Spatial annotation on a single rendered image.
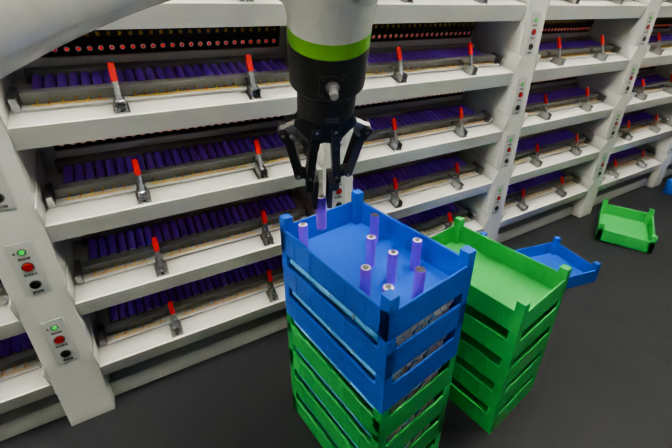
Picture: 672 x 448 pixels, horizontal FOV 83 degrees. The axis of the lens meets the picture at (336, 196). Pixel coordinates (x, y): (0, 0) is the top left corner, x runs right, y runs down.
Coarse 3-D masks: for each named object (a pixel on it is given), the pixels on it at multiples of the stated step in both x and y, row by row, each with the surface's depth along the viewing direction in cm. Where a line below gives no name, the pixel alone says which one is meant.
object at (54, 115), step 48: (96, 48) 81; (144, 48) 85; (192, 48) 90; (240, 48) 95; (0, 96) 66; (48, 96) 72; (96, 96) 75; (144, 96) 79; (192, 96) 82; (240, 96) 85; (288, 96) 88; (48, 144) 70
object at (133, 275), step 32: (288, 192) 116; (160, 224) 100; (192, 224) 101; (224, 224) 103; (256, 224) 105; (96, 256) 90; (128, 256) 90; (160, 256) 90; (192, 256) 96; (224, 256) 97; (256, 256) 101; (96, 288) 86; (128, 288) 87; (160, 288) 92
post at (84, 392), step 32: (0, 128) 65; (0, 160) 66; (32, 160) 77; (32, 192) 72; (0, 224) 70; (32, 224) 72; (0, 256) 72; (64, 256) 84; (64, 288) 80; (32, 320) 79; (64, 320) 82; (64, 384) 88; (96, 384) 92
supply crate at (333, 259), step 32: (352, 192) 83; (288, 224) 73; (352, 224) 85; (384, 224) 79; (320, 256) 74; (352, 256) 74; (384, 256) 74; (448, 256) 68; (352, 288) 58; (448, 288) 61; (384, 320) 54; (416, 320) 58
